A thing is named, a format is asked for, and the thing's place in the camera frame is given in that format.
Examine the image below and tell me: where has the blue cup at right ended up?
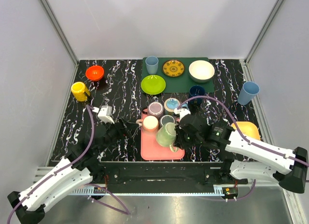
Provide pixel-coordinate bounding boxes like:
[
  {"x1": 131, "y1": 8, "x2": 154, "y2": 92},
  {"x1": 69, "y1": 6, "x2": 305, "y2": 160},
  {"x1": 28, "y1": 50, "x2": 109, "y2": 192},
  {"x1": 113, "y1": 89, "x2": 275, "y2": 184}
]
[{"x1": 238, "y1": 82, "x2": 260, "y2": 105}]

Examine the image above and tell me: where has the right aluminium frame post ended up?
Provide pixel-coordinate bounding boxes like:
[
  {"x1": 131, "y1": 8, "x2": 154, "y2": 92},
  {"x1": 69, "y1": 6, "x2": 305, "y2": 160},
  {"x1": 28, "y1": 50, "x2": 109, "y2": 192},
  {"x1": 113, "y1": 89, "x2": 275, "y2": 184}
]
[{"x1": 244, "y1": 0, "x2": 285, "y2": 64}]

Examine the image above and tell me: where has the dark green mat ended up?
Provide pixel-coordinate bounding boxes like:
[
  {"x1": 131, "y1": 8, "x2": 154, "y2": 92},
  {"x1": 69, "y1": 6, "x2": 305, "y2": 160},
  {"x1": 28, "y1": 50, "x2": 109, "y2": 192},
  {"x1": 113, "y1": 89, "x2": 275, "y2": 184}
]
[{"x1": 141, "y1": 57, "x2": 214, "y2": 93}]

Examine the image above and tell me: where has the grey mug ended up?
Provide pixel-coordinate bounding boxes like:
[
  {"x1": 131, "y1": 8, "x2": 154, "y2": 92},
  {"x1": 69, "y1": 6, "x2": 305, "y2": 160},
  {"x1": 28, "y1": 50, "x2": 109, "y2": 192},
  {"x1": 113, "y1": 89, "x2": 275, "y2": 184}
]
[{"x1": 159, "y1": 115, "x2": 176, "y2": 127}]

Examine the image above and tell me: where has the light green mug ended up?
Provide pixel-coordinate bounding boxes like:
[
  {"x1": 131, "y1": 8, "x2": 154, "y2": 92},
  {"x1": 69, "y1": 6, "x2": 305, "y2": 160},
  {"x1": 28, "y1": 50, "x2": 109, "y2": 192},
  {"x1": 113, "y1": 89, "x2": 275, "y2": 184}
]
[{"x1": 156, "y1": 122, "x2": 179, "y2": 153}]

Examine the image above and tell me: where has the white bowl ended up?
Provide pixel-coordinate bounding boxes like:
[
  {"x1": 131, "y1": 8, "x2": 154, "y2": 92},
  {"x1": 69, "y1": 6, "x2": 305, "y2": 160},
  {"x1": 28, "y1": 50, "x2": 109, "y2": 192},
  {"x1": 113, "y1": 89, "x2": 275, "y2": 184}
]
[{"x1": 189, "y1": 60, "x2": 215, "y2": 83}]

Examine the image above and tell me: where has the pink tray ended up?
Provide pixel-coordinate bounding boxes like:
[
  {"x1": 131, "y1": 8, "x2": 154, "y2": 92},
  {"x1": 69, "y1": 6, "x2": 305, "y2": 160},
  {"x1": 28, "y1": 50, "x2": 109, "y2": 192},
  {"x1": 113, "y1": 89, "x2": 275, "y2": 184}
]
[{"x1": 141, "y1": 114, "x2": 184, "y2": 160}]

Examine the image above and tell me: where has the purple mug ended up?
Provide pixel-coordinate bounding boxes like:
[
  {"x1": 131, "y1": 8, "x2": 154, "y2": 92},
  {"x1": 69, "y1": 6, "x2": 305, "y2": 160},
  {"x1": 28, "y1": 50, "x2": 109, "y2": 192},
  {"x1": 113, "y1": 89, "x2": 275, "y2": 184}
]
[{"x1": 147, "y1": 102, "x2": 164, "y2": 118}]

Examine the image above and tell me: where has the yellow mug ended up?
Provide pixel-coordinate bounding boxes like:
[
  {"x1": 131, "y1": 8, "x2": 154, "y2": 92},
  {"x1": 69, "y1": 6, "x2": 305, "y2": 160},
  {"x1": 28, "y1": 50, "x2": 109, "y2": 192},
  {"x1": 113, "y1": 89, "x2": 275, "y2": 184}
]
[{"x1": 70, "y1": 82, "x2": 90, "y2": 102}]

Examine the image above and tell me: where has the yellow patterned plate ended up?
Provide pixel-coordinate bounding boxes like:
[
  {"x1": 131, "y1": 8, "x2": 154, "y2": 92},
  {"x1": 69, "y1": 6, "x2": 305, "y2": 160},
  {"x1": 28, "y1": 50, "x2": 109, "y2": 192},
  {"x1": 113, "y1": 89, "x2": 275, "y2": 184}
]
[{"x1": 162, "y1": 59, "x2": 185, "y2": 77}]

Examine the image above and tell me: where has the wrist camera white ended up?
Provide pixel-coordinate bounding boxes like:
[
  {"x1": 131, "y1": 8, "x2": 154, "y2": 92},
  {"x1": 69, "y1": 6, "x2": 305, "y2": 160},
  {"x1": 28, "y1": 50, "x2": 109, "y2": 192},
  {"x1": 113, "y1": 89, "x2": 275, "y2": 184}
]
[
  {"x1": 92, "y1": 105, "x2": 115, "y2": 124},
  {"x1": 174, "y1": 108, "x2": 191, "y2": 120}
]

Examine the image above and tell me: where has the blue cup on mat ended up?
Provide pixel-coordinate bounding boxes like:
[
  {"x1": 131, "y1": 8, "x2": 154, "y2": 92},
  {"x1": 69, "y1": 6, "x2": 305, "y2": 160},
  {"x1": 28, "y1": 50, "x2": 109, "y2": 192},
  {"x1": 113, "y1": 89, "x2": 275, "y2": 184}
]
[{"x1": 145, "y1": 56, "x2": 159, "y2": 75}]

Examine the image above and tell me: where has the yellow orange bowl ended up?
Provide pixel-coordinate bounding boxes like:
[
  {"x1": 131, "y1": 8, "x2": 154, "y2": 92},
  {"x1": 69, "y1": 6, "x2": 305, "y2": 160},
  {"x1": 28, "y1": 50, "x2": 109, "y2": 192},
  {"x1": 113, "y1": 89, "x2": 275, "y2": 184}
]
[{"x1": 236, "y1": 121, "x2": 261, "y2": 140}]

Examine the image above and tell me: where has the navy blue mug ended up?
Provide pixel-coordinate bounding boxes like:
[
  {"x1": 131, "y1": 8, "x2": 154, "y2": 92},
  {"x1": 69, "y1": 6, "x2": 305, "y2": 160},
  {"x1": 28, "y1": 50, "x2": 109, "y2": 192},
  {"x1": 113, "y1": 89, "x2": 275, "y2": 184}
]
[{"x1": 188, "y1": 85, "x2": 205, "y2": 106}]

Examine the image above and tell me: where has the front aluminium rail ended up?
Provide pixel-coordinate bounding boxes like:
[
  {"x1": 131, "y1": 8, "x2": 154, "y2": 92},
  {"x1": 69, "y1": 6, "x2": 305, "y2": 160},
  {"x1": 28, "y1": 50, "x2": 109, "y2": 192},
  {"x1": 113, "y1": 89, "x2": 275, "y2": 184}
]
[{"x1": 70, "y1": 185, "x2": 234, "y2": 196}]

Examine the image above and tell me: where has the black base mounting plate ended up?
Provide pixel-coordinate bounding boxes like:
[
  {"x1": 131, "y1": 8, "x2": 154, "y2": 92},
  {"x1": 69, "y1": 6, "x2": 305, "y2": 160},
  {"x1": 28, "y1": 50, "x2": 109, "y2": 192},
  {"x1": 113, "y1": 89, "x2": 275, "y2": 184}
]
[{"x1": 93, "y1": 162, "x2": 236, "y2": 185}]

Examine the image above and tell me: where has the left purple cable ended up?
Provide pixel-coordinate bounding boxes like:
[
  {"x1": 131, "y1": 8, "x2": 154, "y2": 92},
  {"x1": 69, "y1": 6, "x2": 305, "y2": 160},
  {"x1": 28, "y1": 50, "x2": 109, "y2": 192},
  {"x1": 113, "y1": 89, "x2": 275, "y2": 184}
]
[{"x1": 6, "y1": 105, "x2": 132, "y2": 222}]

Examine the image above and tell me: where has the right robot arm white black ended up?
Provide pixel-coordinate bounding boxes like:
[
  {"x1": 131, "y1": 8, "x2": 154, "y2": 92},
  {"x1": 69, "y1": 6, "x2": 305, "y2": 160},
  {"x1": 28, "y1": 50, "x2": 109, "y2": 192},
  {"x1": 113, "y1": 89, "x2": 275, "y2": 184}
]
[{"x1": 175, "y1": 114, "x2": 309, "y2": 194}]

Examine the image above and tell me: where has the light blue mug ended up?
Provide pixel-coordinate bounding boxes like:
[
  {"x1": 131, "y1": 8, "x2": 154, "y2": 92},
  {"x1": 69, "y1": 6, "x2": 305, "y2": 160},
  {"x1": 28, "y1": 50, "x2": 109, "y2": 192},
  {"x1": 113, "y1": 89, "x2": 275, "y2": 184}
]
[{"x1": 164, "y1": 98, "x2": 181, "y2": 115}]

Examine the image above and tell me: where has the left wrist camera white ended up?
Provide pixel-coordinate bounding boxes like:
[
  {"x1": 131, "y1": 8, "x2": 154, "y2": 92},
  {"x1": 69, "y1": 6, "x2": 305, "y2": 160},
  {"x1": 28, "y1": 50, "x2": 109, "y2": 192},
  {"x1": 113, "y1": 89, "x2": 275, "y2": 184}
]
[{"x1": 92, "y1": 105, "x2": 115, "y2": 124}]

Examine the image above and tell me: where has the left aluminium frame post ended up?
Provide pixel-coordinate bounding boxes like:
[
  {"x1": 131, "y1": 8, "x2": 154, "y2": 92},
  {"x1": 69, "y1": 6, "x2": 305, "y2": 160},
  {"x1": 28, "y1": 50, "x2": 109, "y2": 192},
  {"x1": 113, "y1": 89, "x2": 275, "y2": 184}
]
[{"x1": 39, "y1": 0, "x2": 79, "y2": 65}]

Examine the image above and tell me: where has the aluminium frame post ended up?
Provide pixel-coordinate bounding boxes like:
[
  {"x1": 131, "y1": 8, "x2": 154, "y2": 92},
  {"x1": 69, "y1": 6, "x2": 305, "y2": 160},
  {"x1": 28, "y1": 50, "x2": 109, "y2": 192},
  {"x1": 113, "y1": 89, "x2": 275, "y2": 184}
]
[
  {"x1": 244, "y1": 0, "x2": 285, "y2": 64},
  {"x1": 39, "y1": 0, "x2": 79, "y2": 65}
]

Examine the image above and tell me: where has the lime green plate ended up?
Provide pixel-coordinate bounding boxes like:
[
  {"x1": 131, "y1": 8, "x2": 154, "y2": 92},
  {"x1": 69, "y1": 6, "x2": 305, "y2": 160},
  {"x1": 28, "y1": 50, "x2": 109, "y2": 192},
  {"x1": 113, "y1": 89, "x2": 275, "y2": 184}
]
[{"x1": 141, "y1": 75, "x2": 166, "y2": 95}]

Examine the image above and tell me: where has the red bowl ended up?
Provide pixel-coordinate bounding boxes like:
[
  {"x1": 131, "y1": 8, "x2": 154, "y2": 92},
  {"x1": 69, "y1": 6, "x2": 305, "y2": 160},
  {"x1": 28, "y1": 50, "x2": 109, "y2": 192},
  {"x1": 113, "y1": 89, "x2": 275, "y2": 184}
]
[{"x1": 85, "y1": 65, "x2": 104, "y2": 81}]

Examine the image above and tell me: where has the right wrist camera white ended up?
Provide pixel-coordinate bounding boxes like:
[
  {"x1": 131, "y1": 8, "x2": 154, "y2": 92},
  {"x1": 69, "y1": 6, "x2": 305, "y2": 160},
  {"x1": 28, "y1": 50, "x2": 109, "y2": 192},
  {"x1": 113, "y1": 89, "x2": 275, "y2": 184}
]
[{"x1": 174, "y1": 108, "x2": 191, "y2": 120}]

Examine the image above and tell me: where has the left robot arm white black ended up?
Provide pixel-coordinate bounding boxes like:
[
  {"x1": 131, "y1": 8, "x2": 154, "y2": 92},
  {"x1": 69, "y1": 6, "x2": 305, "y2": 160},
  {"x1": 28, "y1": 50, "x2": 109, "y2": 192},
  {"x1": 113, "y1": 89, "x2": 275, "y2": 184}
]
[{"x1": 7, "y1": 119, "x2": 138, "y2": 224}]

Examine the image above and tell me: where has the pink mug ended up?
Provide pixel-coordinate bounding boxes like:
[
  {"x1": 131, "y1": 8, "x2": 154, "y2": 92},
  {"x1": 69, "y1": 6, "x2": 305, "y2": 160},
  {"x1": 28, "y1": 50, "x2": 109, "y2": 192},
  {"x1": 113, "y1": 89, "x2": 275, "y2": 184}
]
[{"x1": 136, "y1": 115, "x2": 159, "y2": 133}]

